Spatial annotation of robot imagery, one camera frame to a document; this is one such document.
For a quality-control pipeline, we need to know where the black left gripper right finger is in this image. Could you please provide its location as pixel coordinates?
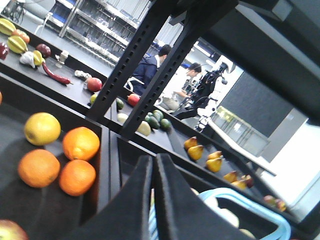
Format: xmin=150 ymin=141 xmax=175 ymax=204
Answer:
xmin=154 ymin=153 xmax=249 ymax=240

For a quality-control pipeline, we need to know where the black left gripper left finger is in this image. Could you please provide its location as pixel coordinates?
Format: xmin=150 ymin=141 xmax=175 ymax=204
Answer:
xmin=62 ymin=155 xmax=153 ymax=240

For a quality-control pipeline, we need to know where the light blue plastic basket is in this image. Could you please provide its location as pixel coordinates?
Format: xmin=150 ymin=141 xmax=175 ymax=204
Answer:
xmin=148 ymin=187 xmax=291 ymax=240

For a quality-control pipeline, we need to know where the black wooden fruit display table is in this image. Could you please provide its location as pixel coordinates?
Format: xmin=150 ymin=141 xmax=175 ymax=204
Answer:
xmin=0 ymin=74 xmax=109 ymax=240

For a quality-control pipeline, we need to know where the large orange far right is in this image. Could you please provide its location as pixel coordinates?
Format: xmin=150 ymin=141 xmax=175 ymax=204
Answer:
xmin=62 ymin=126 xmax=100 ymax=162

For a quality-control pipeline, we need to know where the orange right front left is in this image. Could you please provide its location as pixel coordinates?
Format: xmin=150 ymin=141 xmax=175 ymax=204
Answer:
xmin=17 ymin=148 xmax=61 ymax=188

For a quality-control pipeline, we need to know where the white humanoid robot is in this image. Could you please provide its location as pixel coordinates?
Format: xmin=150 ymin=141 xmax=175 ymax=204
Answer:
xmin=172 ymin=55 xmax=236 ymax=120

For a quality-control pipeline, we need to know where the red apple front middle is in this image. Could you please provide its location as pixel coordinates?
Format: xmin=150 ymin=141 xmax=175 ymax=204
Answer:
xmin=0 ymin=219 xmax=29 ymax=240

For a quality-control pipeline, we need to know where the yellow grapefruit right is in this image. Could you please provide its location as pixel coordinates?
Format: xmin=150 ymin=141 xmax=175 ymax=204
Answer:
xmin=24 ymin=112 xmax=61 ymax=146

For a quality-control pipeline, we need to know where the seated person white shirt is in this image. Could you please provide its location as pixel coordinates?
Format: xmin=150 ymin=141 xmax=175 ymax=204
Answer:
xmin=160 ymin=62 xmax=202 ymax=111

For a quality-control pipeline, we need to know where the person in dark jacket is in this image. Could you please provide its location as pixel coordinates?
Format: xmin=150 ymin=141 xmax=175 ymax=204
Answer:
xmin=131 ymin=44 xmax=172 ymax=96

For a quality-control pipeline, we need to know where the black back display tray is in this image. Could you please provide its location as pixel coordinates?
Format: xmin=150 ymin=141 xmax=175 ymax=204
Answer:
xmin=0 ymin=14 xmax=118 ymax=113

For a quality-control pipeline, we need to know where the red chili pepper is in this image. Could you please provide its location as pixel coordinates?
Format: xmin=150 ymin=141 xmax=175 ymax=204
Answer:
xmin=41 ymin=61 xmax=73 ymax=85

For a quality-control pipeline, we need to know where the purple mangosteen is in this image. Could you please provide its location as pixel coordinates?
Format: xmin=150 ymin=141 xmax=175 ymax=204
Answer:
xmin=35 ymin=43 xmax=52 ymax=58

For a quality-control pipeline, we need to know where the white garlic bulb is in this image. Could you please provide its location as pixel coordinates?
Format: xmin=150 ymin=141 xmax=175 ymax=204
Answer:
xmin=19 ymin=51 xmax=36 ymax=69

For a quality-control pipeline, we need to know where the yellow starfruit left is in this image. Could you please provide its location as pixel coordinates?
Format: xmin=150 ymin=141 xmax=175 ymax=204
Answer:
xmin=7 ymin=35 xmax=28 ymax=54

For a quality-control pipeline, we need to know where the red bell pepper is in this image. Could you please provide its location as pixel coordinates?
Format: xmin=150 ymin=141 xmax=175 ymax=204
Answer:
xmin=0 ymin=42 xmax=10 ymax=60

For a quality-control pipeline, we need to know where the black perforated rack post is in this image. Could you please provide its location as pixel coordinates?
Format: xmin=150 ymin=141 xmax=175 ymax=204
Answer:
xmin=86 ymin=0 xmax=239 ymax=138

